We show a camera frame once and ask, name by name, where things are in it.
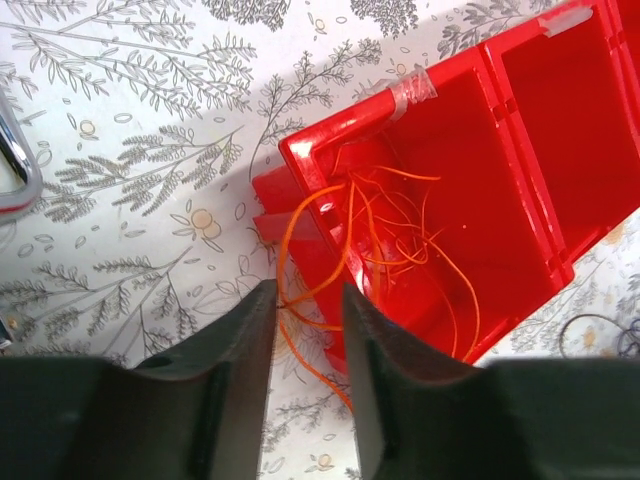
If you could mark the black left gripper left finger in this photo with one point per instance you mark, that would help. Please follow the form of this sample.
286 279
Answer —
193 411

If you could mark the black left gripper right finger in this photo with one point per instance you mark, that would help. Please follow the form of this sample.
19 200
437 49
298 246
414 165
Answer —
420 414

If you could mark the red three-compartment plastic tray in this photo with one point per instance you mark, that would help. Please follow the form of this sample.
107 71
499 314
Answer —
458 199

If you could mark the black poker chip case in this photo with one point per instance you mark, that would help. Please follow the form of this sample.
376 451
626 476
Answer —
15 149

